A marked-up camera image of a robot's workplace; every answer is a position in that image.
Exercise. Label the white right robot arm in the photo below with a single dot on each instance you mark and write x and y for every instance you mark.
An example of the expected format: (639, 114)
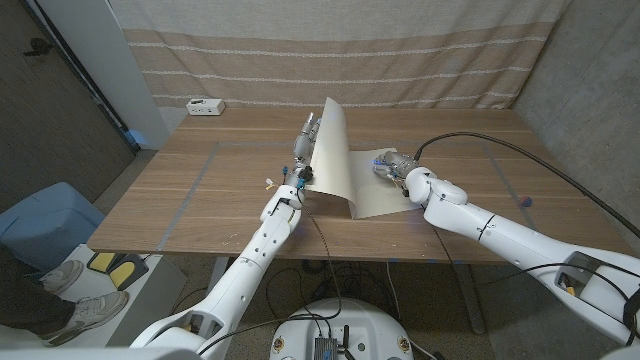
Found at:
(515, 240)

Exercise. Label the grey electronics box on torso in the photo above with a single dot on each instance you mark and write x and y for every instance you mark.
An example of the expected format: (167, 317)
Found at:
(325, 347)

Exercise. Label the yellow black foot pedal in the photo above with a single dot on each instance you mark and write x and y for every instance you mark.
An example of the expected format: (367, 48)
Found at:
(120, 272)

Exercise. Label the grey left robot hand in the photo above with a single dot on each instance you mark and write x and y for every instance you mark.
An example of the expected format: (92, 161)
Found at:
(302, 150)

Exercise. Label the cream paper file folder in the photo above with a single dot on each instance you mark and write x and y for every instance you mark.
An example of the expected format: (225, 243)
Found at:
(335, 160)

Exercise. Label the small red blue ball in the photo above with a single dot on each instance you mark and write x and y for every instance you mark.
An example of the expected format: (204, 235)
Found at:
(525, 201)

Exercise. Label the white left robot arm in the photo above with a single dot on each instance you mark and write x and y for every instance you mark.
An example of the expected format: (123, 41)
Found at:
(245, 280)

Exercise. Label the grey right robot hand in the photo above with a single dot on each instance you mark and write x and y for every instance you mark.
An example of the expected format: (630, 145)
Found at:
(397, 165)

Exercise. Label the white power strip box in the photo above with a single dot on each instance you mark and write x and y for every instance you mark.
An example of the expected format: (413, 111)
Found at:
(205, 106)

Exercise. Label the white table leg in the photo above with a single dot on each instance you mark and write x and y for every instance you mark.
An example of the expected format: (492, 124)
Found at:
(217, 275)

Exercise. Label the white floor platform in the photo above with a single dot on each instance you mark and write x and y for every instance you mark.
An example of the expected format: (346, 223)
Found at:
(160, 285)

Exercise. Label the beige striped cloth backdrop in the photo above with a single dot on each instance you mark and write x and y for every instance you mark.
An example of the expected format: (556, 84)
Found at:
(250, 55)

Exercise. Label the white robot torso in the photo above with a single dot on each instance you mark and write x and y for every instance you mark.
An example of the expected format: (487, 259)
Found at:
(365, 325)

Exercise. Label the dark trouser leg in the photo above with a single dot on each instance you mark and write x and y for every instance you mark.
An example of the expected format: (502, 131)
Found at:
(25, 295)

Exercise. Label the blue padded seat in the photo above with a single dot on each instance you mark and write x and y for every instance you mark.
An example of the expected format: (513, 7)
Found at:
(45, 220)

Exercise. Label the grey table leg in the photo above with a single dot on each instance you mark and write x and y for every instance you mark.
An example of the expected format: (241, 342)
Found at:
(470, 300)

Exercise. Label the grey sneaker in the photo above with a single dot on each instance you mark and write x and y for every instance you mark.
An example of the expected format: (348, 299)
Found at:
(92, 312)
(62, 275)

